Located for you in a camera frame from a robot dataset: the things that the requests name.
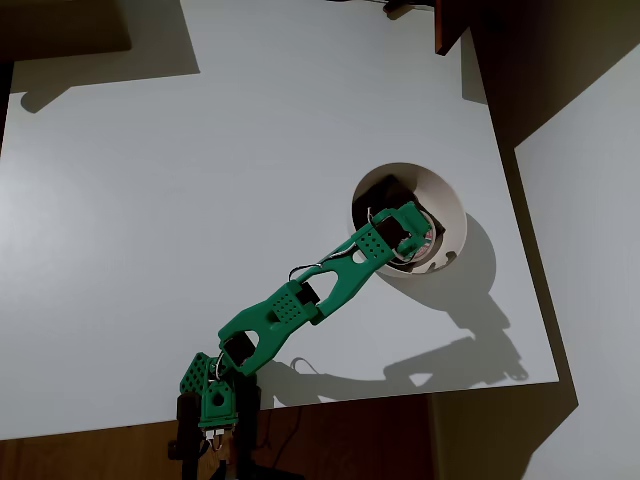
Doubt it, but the beige bowl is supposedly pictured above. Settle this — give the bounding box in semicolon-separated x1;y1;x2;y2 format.
351;162;469;278

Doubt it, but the brown wooden shelf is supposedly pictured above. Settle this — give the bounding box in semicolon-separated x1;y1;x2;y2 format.
433;0;475;57

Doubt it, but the black base clamp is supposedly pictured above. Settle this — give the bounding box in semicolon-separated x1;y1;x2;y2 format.
233;374;264;480

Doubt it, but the black pole clamp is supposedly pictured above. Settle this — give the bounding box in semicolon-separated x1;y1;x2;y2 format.
167;392;202;480

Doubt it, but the dark brown furniture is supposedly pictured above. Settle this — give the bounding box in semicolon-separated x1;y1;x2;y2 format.
0;0;134;64

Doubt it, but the thin black cable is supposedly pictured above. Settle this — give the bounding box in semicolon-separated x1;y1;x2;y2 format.
257;407;304;454

